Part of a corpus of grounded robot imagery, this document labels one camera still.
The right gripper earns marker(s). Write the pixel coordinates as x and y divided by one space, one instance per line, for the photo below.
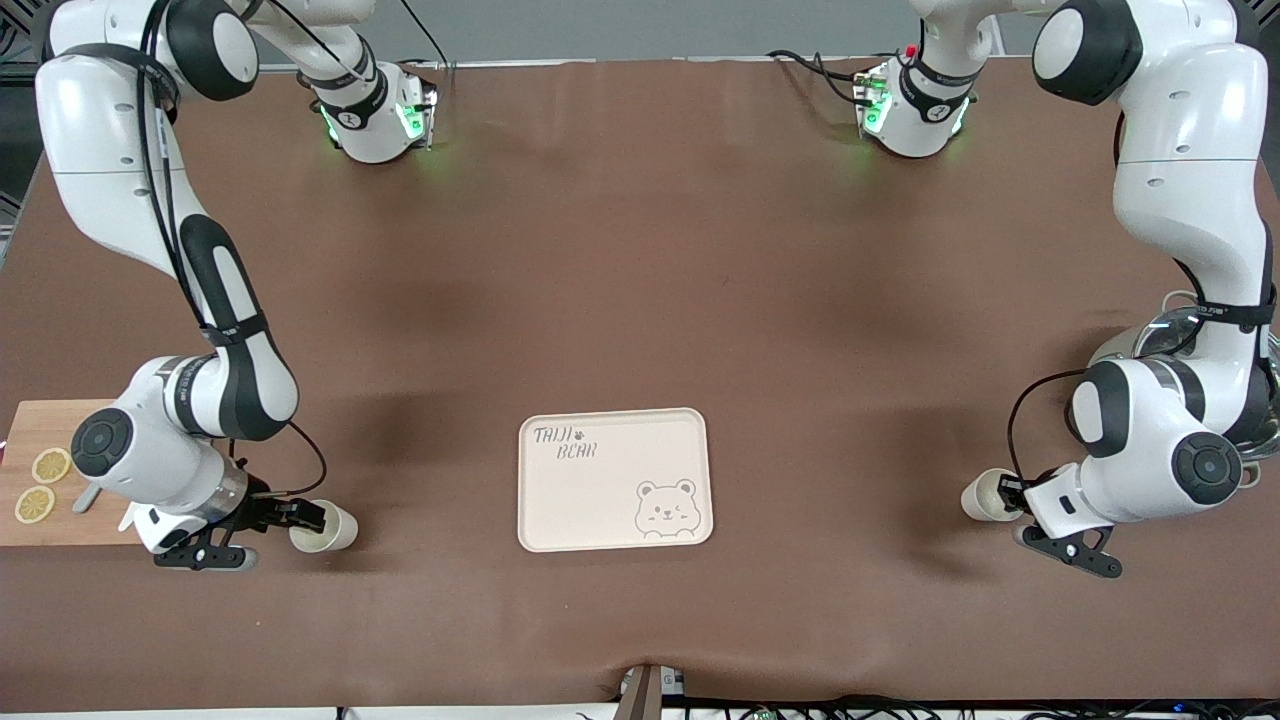
262 511

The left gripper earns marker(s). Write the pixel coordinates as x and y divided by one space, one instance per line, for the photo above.
1016 490

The white IKEA cup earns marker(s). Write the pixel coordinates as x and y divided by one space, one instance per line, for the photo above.
982 497
338 532

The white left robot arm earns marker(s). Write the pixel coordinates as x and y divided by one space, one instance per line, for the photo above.
1190 160

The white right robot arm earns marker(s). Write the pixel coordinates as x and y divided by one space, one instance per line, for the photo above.
110 160

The beige bear print tray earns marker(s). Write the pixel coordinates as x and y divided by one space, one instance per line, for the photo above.
600 500

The grey-green electric cooking pot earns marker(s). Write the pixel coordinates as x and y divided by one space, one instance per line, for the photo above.
1112 350

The grey plastic knife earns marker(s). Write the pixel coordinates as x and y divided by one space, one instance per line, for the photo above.
85 499

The lemon slice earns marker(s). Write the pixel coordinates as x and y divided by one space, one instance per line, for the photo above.
35 504
52 465

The wooden cutting board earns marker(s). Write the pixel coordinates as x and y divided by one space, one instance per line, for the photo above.
40 425

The brown table mat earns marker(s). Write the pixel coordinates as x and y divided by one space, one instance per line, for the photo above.
640 280

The grey metal bracket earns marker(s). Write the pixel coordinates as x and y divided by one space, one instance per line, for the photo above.
650 690

